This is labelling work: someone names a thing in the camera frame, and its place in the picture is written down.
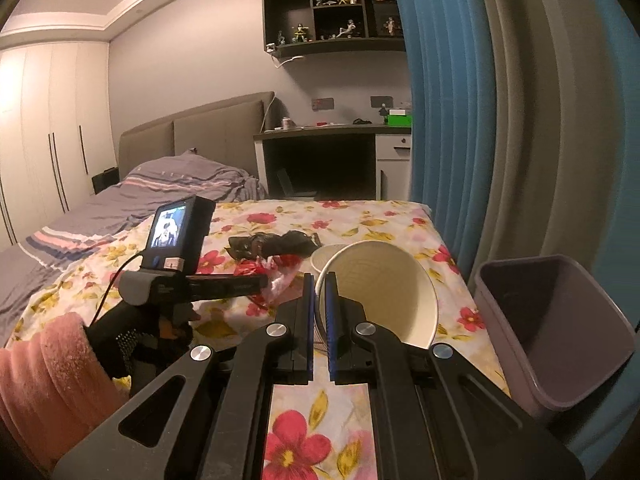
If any black bedside table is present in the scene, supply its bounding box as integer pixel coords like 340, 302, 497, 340
91, 167, 120, 195

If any dark top desk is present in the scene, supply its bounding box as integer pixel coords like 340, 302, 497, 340
254, 125, 411, 200

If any white drawer cabinet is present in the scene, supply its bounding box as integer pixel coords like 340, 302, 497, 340
375, 133, 411, 200

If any white striped paper cup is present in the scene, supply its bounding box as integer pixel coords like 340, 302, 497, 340
316, 240, 438, 349

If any small camera with screen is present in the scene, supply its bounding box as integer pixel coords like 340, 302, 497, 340
141, 196, 216, 275

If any dark wall shelf unit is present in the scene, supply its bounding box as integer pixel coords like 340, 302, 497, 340
262, 0, 405, 60

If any grey trash bin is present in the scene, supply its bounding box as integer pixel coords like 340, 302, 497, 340
474, 255, 634, 422

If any grey upholstered headboard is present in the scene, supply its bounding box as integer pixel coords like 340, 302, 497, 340
117, 91, 279, 177

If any black plastic bag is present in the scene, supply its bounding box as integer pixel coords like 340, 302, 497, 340
227, 231, 322, 261

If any white wardrobe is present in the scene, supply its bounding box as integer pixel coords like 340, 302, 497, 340
1, 41, 116, 248

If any pink sleeve forearm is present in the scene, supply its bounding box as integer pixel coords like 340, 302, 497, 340
1, 312, 127, 474

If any green box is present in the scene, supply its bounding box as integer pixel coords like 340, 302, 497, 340
385, 108, 412, 127

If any grey striped duvet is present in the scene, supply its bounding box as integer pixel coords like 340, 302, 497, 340
1, 150, 267, 344

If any floral bed sheet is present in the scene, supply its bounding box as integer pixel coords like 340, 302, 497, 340
10, 200, 506, 479

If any blue grey curtain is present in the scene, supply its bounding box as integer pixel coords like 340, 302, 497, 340
387, 0, 640, 476

